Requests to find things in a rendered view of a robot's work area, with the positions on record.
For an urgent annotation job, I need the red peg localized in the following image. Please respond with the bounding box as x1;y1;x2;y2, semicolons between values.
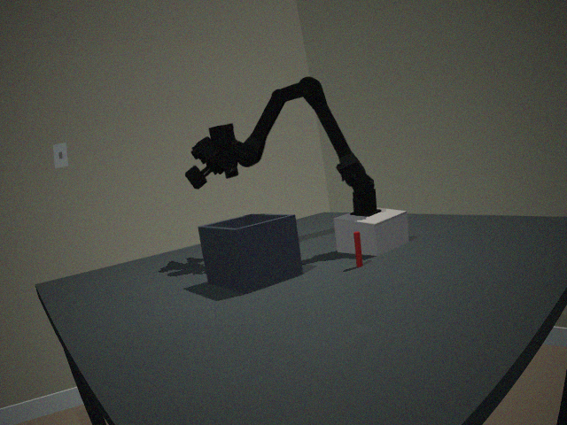
353;231;363;267

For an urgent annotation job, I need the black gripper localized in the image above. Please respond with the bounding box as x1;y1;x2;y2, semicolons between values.
185;150;224;189

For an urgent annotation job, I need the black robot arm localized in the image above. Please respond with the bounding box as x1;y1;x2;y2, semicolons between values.
190;77;381;217

